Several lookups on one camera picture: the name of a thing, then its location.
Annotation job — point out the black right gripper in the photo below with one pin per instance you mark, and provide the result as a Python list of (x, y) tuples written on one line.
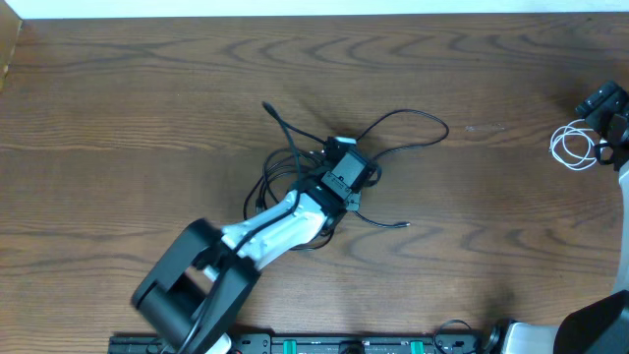
[(602, 104)]

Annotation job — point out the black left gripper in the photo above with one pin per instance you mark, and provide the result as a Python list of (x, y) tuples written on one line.
[(356, 206)]

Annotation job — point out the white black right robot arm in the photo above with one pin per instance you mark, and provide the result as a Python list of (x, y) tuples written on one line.
[(602, 327)]

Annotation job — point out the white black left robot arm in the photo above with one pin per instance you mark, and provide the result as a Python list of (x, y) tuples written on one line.
[(194, 292)]

